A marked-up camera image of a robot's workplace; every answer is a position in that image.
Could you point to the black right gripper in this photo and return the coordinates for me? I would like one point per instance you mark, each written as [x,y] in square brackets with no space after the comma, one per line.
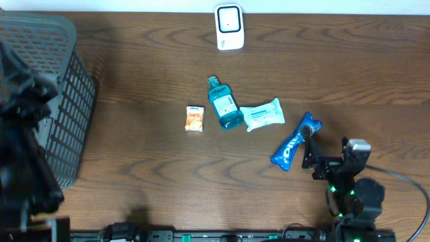
[328,165]

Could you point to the blue Oreo cookie pack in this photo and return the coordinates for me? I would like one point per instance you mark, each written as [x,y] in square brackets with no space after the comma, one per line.
[284,156]

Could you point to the mint green wipes pack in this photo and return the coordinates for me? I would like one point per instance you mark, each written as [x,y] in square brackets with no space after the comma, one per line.
[263,115]

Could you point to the teal mouthwash bottle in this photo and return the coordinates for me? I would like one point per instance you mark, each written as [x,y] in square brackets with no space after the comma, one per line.
[221,98]

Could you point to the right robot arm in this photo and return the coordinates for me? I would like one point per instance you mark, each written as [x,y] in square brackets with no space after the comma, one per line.
[354,204]

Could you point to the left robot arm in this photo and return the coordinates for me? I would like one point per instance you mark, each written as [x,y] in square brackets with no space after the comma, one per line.
[28,185]

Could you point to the grey plastic shopping basket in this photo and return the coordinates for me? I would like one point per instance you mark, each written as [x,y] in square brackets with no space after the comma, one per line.
[47,44]

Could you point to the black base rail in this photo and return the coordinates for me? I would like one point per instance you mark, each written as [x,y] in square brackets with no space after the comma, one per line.
[239,236]

